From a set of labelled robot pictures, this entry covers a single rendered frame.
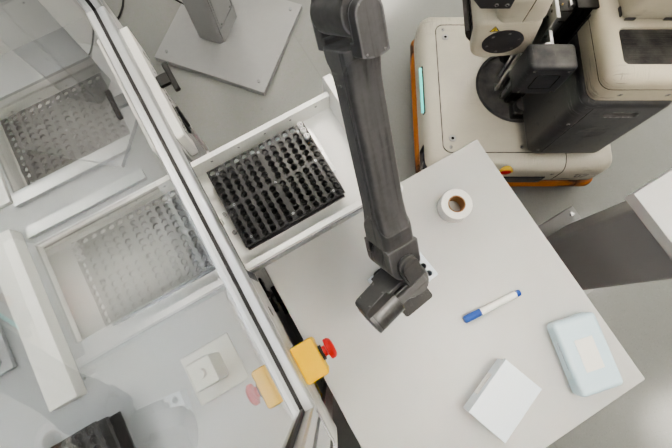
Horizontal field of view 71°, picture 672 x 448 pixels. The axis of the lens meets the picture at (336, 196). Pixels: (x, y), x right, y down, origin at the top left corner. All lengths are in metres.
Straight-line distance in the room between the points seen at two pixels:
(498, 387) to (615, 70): 0.78
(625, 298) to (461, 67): 1.06
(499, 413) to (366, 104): 0.68
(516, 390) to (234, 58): 1.63
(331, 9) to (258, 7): 1.65
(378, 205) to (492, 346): 0.51
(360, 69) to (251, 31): 1.59
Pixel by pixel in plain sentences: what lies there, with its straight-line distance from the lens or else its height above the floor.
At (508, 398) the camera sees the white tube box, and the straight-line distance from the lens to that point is 1.06.
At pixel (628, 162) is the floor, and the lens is 2.25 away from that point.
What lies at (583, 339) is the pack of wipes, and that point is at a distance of 1.12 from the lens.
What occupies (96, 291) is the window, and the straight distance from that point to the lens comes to 0.32.
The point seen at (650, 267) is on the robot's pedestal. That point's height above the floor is 0.58.
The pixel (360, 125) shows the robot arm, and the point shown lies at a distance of 0.63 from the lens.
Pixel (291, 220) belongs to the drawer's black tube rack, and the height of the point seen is 0.87.
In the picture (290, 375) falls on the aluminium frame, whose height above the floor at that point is 0.99.
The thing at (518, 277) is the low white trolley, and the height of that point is 0.76.
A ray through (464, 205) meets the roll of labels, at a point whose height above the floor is 0.80.
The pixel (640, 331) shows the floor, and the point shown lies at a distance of 2.13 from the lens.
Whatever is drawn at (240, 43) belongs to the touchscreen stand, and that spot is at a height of 0.04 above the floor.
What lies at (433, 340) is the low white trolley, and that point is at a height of 0.76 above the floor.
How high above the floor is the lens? 1.80
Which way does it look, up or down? 75 degrees down
